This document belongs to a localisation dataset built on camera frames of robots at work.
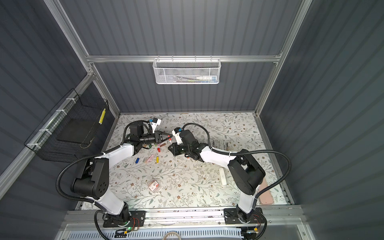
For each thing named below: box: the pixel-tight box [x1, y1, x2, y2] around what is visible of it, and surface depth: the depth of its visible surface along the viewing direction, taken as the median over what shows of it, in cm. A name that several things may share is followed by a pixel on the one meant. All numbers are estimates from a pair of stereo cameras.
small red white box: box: [148, 179, 161, 194], surface depth 84 cm
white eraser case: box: [219, 167, 227, 187], surface depth 86 cm
